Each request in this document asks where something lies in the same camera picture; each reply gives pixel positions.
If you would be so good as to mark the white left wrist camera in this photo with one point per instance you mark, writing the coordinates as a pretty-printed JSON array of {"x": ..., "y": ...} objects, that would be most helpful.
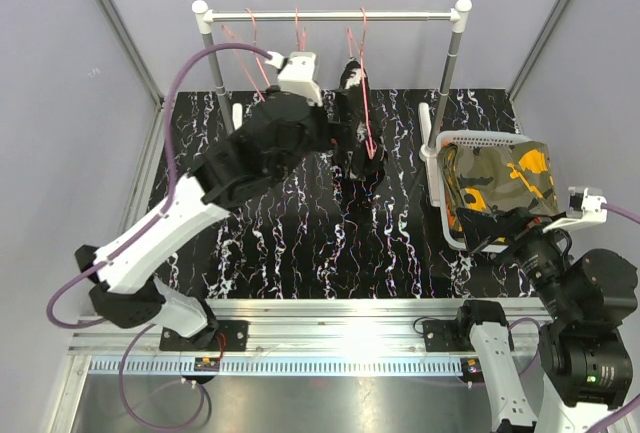
[{"x": 296, "y": 74}]

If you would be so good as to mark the aluminium extrusion rail frame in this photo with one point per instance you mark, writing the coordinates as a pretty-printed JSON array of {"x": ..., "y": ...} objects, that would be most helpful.
[{"x": 352, "y": 329}]

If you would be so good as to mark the white metal clothes rack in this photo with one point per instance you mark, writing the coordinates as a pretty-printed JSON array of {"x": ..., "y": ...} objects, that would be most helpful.
[{"x": 456, "y": 16}]

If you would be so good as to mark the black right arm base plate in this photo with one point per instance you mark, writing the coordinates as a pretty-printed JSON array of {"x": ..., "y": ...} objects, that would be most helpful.
[{"x": 442, "y": 336}]

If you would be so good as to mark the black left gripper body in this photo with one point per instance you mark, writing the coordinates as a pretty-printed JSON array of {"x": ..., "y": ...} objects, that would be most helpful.
[{"x": 336, "y": 136}]

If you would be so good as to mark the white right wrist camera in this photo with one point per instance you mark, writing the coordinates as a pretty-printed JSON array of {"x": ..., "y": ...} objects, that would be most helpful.
[{"x": 586, "y": 209}]

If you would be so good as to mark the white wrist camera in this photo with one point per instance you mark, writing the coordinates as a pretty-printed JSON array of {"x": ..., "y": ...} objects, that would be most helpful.
[
  {"x": 586, "y": 209},
  {"x": 296, "y": 74}
]

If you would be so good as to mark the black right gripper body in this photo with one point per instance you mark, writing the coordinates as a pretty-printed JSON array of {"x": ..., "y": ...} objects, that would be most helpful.
[{"x": 540, "y": 253}]

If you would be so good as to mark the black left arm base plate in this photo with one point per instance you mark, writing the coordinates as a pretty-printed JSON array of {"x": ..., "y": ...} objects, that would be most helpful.
[{"x": 229, "y": 335}]

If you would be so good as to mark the white plastic laundry basket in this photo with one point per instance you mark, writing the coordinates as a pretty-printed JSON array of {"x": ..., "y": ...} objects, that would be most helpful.
[{"x": 468, "y": 138}]

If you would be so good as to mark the white slotted cable duct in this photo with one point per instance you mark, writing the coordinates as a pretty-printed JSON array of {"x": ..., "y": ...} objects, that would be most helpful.
[{"x": 277, "y": 366}]

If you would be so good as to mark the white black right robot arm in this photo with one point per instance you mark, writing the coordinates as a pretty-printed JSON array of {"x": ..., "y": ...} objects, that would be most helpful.
[{"x": 587, "y": 370}]

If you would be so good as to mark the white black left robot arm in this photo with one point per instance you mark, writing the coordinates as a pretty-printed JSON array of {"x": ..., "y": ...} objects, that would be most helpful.
[{"x": 281, "y": 132}]

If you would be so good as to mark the black white patterned trousers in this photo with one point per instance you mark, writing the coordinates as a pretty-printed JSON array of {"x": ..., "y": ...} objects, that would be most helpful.
[{"x": 349, "y": 108}]

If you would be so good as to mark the camouflage olive yellow trousers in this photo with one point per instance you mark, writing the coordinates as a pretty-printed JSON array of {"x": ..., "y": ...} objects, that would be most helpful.
[{"x": 498, "y": 179}]

